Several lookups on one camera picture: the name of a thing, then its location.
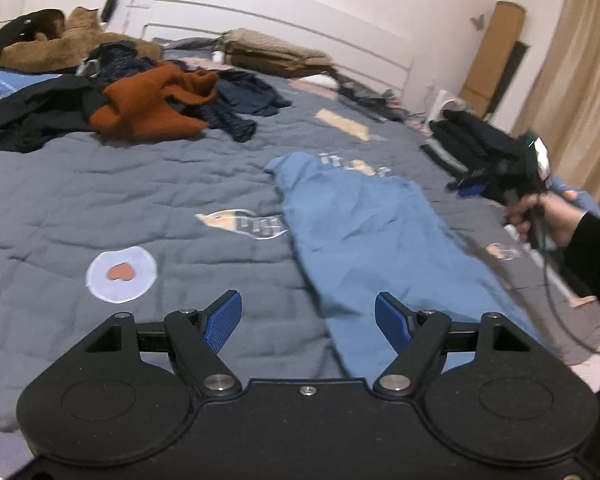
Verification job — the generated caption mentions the grey quilted blanket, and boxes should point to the grey quilted blanket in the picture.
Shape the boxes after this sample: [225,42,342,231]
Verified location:
[0,60,600,441]

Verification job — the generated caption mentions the brown fleece jacket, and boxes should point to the brown fleece jacket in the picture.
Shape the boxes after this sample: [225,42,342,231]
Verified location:
[0,7,163,74]

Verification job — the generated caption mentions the blue folded cloth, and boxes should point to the blue folded cloth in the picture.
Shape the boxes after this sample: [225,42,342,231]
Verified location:
[550,175,600,222]

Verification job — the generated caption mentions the stack of dark folded clothes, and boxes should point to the stack of dark folded clothes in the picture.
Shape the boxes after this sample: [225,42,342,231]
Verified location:
[420,108,527,196]

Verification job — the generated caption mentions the black cable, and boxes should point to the black cable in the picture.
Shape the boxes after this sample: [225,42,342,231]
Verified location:
[539,247,600,359]

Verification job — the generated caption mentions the person's right hand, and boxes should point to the person's right hand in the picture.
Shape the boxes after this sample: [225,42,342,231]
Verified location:
[504,191,589,249]

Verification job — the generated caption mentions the tall flat cardboard box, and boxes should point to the tall flat cardboard box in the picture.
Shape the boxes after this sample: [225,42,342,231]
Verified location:
[460,1,527,117]

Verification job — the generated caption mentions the dark clothes pile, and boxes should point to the dark clothes pile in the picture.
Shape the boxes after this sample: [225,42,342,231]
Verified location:
[337,82,412,122]

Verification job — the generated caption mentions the khaki folded cloth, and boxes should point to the khaki folded cloth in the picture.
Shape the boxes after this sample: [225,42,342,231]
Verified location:
[214,28,334,79]

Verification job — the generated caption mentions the beige curtain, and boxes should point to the beige curtain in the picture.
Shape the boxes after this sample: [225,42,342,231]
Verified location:
[510,0,600,213]

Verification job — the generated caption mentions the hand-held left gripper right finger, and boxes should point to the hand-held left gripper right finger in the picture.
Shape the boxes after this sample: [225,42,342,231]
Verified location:
[373,292,536,396]

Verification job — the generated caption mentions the navy patterned knit garment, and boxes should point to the navy patterned knit garment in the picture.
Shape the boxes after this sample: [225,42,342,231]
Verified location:
[80,42,257,142]

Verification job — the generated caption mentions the white headboard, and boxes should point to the white headboard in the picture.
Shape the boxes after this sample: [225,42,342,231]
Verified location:
[120,0,416,106]

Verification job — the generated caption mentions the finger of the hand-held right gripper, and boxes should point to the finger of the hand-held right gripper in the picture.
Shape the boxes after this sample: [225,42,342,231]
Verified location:
[445,166,487,199]

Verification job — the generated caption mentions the person's right forearm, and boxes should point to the person's right forearm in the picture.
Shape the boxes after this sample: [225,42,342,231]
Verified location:
[562,210,600,333]

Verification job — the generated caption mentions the light blue striped cloth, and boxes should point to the light blue striped cloth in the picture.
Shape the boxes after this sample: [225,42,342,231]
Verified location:
[0,70,47,102]

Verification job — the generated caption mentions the black garment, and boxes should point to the black garment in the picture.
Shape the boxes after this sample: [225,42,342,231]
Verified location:
[0,74,106,154]

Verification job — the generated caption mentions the orange sweater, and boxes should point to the orange sweater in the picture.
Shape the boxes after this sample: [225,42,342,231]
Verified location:
[89,62,220,142]

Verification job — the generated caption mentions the light blue pants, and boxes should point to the light blue pants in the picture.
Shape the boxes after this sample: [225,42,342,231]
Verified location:
[265,151,556,381]

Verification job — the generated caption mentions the white bag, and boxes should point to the white bag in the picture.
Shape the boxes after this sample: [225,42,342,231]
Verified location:
[424,89,469,127]

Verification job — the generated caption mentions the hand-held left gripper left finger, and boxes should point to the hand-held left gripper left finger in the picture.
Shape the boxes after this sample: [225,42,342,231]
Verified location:
[82,290,243,397]

